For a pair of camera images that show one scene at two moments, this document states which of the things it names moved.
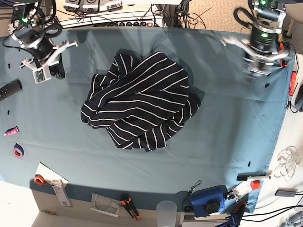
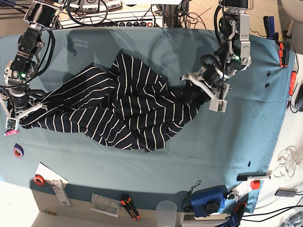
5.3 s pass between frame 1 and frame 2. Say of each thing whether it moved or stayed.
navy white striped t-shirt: moved
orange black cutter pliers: stayed
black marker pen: stayed
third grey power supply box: stayed
